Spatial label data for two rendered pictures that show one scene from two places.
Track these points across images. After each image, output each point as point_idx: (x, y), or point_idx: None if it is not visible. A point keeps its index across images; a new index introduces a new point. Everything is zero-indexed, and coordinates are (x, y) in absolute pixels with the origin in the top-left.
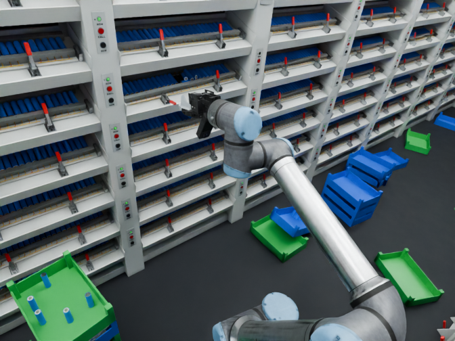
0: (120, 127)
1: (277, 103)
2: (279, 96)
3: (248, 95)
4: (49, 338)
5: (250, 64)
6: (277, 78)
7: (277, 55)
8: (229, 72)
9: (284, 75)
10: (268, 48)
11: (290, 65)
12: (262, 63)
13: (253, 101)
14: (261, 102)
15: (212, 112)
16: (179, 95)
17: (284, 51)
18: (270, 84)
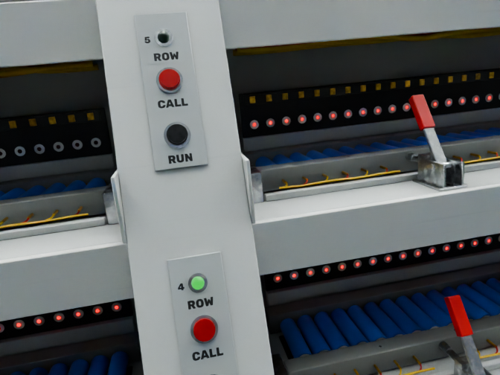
0: None
1: (461, 371)
2: (463, 321)
3: (152, 299)
4: None
5: (111, 102)
6: (385, 200)
7: (408, 141)
8: (78, 190)
9: (438, 184)
10: (239, 24)
11: (483, 158)
12: (210, 101)
13: (210, 349)
14: (352, 363)
15: None
16: None
17: (450, 128)
18: (337, 238)
